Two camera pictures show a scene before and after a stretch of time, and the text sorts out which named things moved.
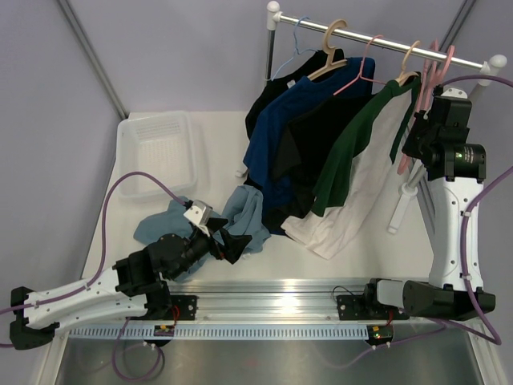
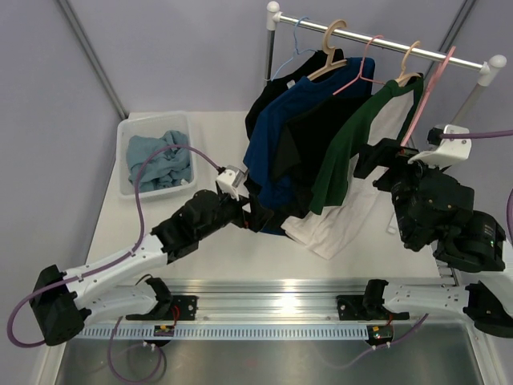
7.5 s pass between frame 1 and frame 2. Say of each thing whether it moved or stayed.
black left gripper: moved
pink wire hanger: stayed
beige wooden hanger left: stayed
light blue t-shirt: moved
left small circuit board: stayed
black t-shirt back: stayed
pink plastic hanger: moved
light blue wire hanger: stayed
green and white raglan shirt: stayed
